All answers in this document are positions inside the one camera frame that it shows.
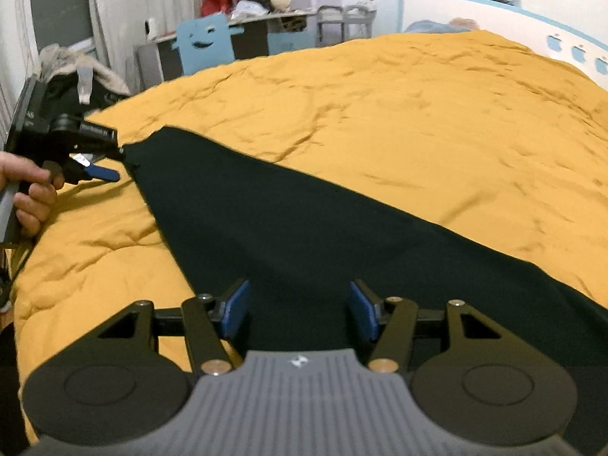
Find blue smiley chair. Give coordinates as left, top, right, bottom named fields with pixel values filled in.
left=172, top=13, right=244, bottom=75

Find blue pillow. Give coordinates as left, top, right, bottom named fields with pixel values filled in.
left=405, top=17, right=480, bottom=34

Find red bag on desk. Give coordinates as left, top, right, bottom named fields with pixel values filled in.
left=200, top=0, right=239, bottom=17

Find white blue apple headboard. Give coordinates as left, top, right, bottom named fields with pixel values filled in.
left=397, top=0, right=607, bottom=89

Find white bookshelf desk unit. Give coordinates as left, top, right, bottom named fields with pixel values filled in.
left=135, top=0, right=317, bottom=90

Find grey metal chair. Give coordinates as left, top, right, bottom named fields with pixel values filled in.
left=315, top=4, right=376, bottom=48

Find yellow bed duvet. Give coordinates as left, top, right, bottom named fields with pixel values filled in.
left=9, top=29, right=608, bottom=444

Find white round lamp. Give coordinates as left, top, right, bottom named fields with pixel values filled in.
left=270, top=0, right=291, bottom=13

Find black pants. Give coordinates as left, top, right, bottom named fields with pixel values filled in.
left=123, top=127, right=607, bottom=455

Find person left hand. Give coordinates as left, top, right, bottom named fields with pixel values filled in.
left=1, top=151, right=65, bottom=238

